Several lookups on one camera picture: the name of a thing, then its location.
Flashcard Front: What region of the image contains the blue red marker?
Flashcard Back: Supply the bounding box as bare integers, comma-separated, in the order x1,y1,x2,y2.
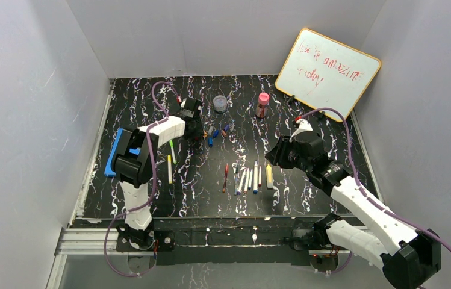
247,169,253,190

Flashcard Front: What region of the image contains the pink capped bottle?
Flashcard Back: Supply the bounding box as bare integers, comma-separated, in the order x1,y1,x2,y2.
255,92,270,119

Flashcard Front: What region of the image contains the yellow capped pen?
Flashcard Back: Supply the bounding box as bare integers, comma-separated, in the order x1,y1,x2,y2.
167,155,173,184

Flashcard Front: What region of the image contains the red capped white marker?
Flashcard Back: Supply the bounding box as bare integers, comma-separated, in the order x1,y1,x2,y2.
257,166,262,188

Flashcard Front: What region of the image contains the orange yellow highlighter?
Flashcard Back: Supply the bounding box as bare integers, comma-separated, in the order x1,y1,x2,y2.
266,163,274,190

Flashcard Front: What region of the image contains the clear round plastic container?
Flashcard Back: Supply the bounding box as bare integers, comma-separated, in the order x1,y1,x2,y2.
213,95,228,113

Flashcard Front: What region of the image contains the purple white marker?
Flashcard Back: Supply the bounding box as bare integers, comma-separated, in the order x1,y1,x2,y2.
236,169,246,195

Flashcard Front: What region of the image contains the blue capped white marker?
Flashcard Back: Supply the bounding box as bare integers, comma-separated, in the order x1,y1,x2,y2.
252,160,258,194

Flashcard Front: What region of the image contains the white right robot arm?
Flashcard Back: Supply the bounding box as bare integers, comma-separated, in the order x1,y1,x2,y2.
265,131,441,288

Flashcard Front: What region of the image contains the green capped marker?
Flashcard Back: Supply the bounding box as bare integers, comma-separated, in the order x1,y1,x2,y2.
169,140,176,164

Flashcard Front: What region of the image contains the blue foam pad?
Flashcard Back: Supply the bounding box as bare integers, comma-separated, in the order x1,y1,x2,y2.
104,128,133,178

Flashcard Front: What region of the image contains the checkered black white pen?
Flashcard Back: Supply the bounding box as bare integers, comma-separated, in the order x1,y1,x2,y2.
232,163,238,196

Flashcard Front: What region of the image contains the yellow framed whiteboard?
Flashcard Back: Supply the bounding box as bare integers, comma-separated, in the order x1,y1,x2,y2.
275,28,382,122

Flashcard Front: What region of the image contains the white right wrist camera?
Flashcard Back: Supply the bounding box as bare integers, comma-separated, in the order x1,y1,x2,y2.
290,116,313,142

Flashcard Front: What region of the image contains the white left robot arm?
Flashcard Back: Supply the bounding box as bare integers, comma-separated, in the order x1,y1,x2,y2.
111,98,204,248

